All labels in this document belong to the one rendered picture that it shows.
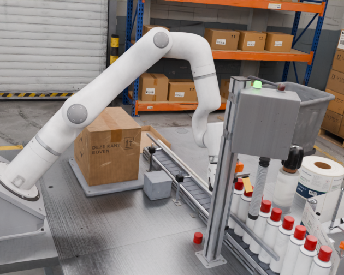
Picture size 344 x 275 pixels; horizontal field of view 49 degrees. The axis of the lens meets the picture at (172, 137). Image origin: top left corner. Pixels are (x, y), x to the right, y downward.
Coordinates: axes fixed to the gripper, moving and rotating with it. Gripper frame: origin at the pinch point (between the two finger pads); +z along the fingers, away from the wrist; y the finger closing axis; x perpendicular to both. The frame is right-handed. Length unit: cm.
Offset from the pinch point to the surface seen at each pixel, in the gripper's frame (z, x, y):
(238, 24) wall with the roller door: -160, 369, 293
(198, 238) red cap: 11.7, -6.1, -15.1
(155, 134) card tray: -22, 90, 13
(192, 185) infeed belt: -1.9, 23.7, 0.2
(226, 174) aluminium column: -16.1, -27.7, -15.7
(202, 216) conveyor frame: 7.6, 6.0, -5.5
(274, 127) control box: -31, -44, -9
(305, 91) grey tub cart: -45, 183, 239
